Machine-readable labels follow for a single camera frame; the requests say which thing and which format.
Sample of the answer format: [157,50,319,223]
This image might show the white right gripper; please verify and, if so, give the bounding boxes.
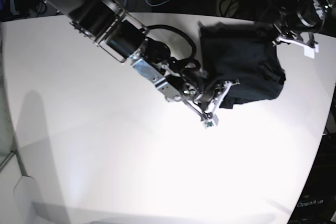
[182,79,239,129]

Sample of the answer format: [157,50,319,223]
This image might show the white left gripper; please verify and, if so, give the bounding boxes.
[272,23,319,59]

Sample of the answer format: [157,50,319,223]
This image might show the dark long-sleeve shirt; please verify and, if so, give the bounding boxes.
[199,23,286,109]

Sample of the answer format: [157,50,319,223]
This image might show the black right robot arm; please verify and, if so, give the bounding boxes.
[46,0,238,128]

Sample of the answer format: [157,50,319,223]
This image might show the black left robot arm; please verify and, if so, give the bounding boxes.
[265,0,335,59]

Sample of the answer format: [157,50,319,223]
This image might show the black OpenArm base box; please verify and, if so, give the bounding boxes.
[288,133,335,223]

